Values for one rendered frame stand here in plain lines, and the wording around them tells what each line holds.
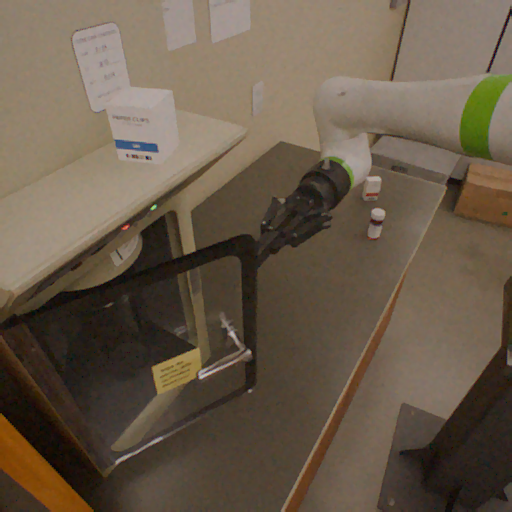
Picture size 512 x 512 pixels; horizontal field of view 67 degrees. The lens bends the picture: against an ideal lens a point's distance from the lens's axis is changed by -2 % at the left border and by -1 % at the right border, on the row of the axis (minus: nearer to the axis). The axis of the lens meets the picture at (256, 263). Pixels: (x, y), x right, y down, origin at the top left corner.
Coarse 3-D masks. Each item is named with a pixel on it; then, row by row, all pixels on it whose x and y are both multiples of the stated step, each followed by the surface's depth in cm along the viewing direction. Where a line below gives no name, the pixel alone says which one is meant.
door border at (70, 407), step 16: (224, 240) 51; (48, 304) 43; (16, 336) 42; (32, 336) 43; (16, 352) 43; (32, 352) 44; (48, 368) 47; (48, 384) 49; (64, 384) 50; (64, 400) 52; (64, 416) 53; (80, 416) 56; (80, 432) 58; (96, 448) 62; (96, 464) 65; (112, 464) 68
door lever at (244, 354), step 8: (232, 336) 62; (240, 344) 61; (240, 352) 60; (248, 352) 60; (224, 360) 59; (232, 360) 59; (240, 360) 59; (248, 360) 60; (208, 368) 58; (216, 368) 58; (224, 368) 58; (200, 376) 57; (208, 376) 57
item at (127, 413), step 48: (240, 240) 51; (96, 288) 45; (144, 288) 47; (192, 288) 52; (240, 288) 57; (48, 336) 44; (96, 336) 48; (144, 336) 53; (192, 336) 58; (240, 336) 65; (96, 384) 53; (144, 384) 59; (192, 384) 66; (240, 384) 74; (96, 432) 60; (144, 432) 67
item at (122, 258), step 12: (132, 240) 59; (120, 252) 56; (132, 252) 58; (96, 264) 54; (108, 264) 55; (120, 264) 56; (84, 276) 54; (96, 276) 55; (108, 276) 55; (72, 288) 54; (84, 288) 54
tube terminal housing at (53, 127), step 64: (0, 0) 31; (64, 0) 35; (128, 0) 40; (0, 64) 33; (64, 64) 37; (128, 64) 43; (0, 128) 34; (64, 128) 40; (0, 192) 36; (0, 320) 41
